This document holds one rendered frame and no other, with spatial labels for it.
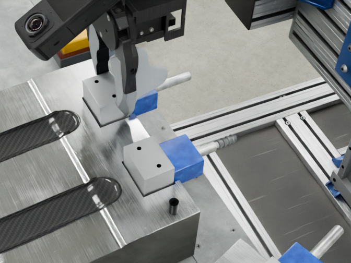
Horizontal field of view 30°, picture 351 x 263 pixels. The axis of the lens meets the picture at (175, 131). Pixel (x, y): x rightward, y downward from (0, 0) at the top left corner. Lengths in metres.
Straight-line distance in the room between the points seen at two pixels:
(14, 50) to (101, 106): 0.29
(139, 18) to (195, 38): 1.57
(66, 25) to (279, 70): 1.58
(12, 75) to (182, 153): 0.33
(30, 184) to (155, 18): 0.22
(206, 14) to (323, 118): 0.74
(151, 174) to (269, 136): 1.02
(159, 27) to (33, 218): 0.24
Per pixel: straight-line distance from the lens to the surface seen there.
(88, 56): 0.95
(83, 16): 0.63
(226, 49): 2.20
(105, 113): 0.74
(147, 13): 0.66
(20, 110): 0.78
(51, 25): 0.63
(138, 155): 0.69
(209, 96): 2.03
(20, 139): 0.76
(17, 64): 0.97
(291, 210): 1.55
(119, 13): 0.65
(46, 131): 0.76
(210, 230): 0.78
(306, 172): 1.62
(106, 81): 0.76
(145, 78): 0.72
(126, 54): 0.66
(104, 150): 0.73
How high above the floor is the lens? 1.46
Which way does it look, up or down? 49 degrees down
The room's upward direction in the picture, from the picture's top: 5 degrees clockwise
